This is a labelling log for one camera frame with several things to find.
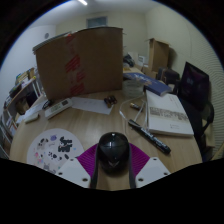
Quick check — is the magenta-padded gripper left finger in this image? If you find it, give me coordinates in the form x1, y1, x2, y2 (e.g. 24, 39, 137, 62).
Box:
55, 143, 101, 190

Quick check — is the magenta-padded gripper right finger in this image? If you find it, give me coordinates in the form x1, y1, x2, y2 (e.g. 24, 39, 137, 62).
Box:
127, 143, 172, 190

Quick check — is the black computer mouse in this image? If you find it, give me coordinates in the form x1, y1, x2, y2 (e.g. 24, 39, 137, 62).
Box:
96, 131, 131, 175

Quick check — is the round white printed mouse pad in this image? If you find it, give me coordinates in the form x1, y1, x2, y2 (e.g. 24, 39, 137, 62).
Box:
26, 128, 85, 175

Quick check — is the black marker pen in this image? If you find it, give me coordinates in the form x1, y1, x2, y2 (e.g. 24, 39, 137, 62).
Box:
127, 118, 172, 155

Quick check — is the white book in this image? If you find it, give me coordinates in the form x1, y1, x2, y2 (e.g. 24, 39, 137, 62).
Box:
145, 89, 195, 138

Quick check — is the white remote control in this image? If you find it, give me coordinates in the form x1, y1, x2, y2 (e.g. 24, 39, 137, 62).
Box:
44, 98, 74, 120

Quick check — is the small white rectangular device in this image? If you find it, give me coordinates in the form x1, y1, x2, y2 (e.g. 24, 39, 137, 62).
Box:
24, 112, 41, 125

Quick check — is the white paper sheet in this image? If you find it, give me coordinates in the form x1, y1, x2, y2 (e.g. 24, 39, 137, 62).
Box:
70, 96, 115, 116

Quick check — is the black office chair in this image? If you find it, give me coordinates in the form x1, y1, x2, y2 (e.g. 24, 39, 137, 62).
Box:
181, 98, 215, 163

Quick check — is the small dark brown object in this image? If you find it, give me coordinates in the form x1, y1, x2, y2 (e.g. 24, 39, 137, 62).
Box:
103, 95, 119, 109

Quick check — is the clear round plastic container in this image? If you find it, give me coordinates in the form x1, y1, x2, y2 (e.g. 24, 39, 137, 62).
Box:
122, 78, 145, 99

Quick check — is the blue book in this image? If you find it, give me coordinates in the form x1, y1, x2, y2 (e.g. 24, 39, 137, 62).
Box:
123, 72, 173, 97

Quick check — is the white shelf unit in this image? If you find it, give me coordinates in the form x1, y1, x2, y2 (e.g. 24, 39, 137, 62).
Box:
0, 66, 45, 158

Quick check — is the black monitor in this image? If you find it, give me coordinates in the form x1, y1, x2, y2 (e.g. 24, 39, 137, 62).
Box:
177, 61, 211, 112

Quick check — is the black bag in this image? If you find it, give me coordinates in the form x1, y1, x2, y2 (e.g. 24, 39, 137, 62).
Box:
156, 67, 181, 85

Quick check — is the large brown cardboard box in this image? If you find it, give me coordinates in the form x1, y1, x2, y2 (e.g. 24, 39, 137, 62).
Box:
32, 26, 125, 102

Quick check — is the small brown cardboard box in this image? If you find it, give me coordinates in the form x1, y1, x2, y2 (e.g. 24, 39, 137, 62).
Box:
145, 37, 171, 74

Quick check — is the white cable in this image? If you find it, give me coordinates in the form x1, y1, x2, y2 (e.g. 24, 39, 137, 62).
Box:
118, 94, 148, 128

